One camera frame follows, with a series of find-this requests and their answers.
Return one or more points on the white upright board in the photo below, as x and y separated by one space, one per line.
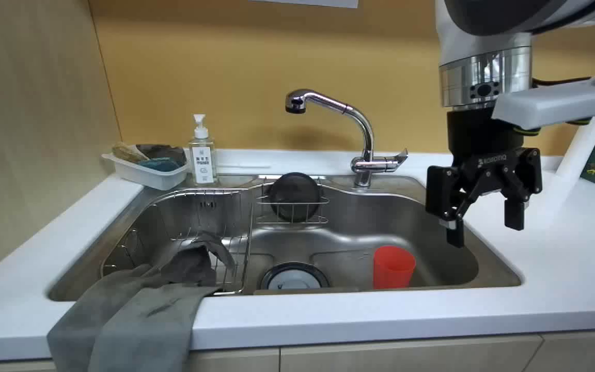
578 162

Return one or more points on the white plastic tray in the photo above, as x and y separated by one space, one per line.
155 179

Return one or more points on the dark sponge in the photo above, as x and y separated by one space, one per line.
163 158

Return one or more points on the beige cabinet drawer front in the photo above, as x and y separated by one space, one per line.
408 355
586 353
235 360

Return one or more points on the dark grey rag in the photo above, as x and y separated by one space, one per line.
188 266

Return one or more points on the yellow scrub brush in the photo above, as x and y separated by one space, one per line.
127 154

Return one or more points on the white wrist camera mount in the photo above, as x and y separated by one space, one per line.
558 102

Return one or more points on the orange plastic cup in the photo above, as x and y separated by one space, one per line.
393 269

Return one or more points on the white overhead fixture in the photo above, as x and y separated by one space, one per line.
311 3

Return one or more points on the chrome faucet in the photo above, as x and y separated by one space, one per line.
362 126

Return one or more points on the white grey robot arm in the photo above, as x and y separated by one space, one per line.
484 42

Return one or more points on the sink drain strainer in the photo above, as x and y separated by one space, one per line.
293 278

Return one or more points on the grey towel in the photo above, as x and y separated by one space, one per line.
139 324

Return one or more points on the stainless steel sink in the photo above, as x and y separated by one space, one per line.
351 239

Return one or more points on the clear soap pump bottle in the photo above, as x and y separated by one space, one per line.
200 162

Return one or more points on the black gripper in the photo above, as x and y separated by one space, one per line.
479 138

